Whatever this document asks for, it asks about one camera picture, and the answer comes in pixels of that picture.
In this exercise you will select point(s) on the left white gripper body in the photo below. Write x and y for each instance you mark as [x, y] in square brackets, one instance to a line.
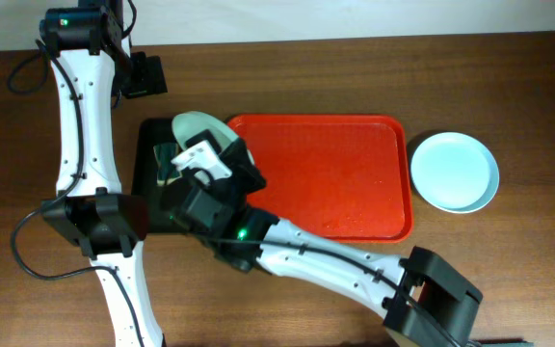
[147, 76]

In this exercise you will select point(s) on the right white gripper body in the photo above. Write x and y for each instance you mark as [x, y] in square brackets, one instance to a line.
[226, 172]

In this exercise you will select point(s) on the mint green plate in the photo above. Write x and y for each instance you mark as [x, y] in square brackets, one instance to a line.
[189, 124]

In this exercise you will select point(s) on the green and yellow sponge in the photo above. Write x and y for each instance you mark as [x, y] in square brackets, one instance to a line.
[167, 172]

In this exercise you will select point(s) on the light blue plate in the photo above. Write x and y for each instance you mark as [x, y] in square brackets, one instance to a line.
[455, 173]

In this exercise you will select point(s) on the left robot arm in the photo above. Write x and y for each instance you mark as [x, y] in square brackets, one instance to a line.
[88, 48]

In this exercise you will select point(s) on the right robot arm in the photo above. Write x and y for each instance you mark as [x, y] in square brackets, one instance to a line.
[421, 298]

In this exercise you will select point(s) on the black plastic tray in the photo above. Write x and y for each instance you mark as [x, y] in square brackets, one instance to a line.
[147, 144]

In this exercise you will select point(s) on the red plastic tray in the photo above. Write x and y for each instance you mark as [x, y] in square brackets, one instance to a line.
[343, 177]

